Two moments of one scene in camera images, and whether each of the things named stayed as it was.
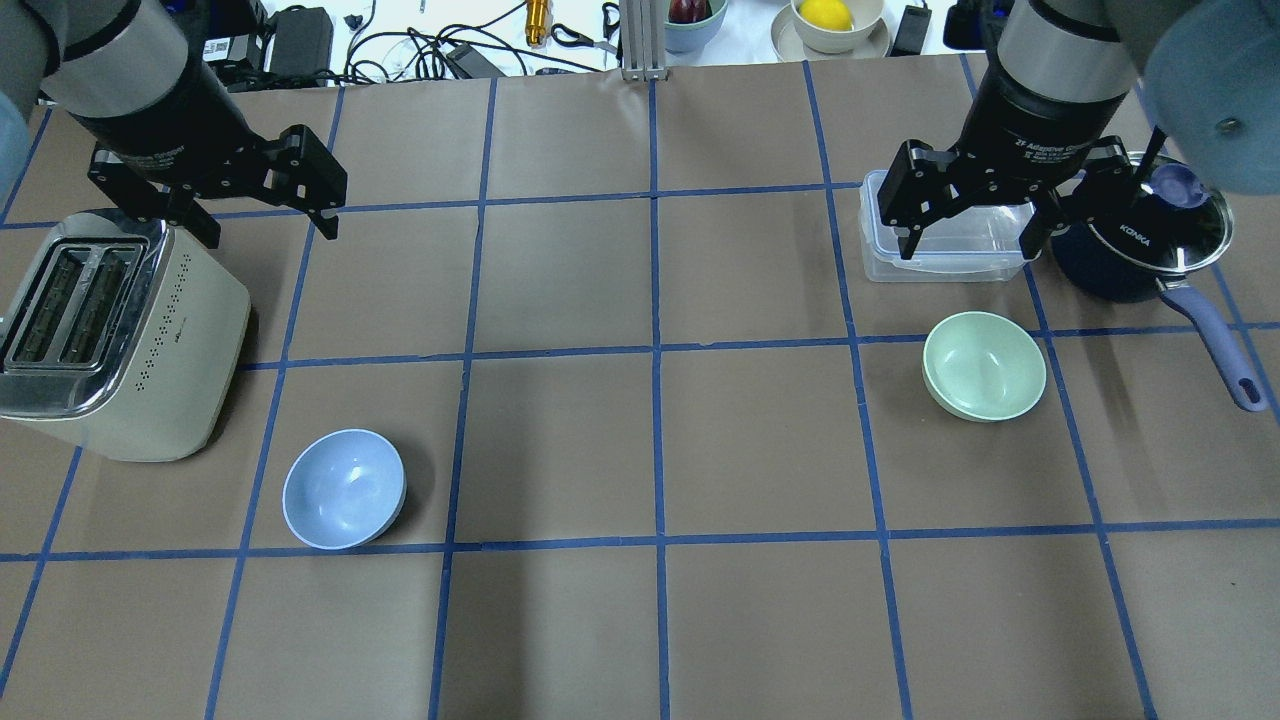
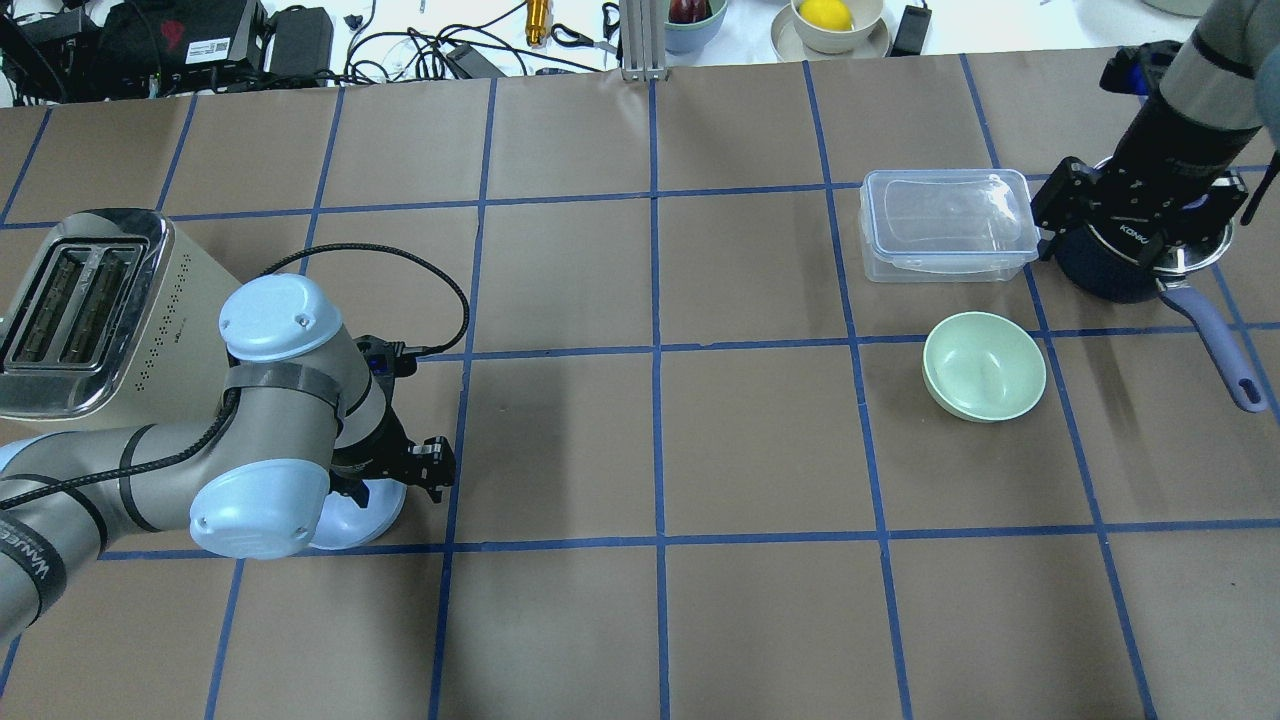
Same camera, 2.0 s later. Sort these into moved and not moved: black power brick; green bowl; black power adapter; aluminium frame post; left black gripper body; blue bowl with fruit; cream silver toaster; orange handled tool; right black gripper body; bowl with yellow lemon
Moved: left black gripper body; right black gripper body
Not moved: green bowl; bowl with yellow lemon; aluminium frame post; orange handled tool; blue bowl with fruit; black power brick; black power adapter; cream silver toaster
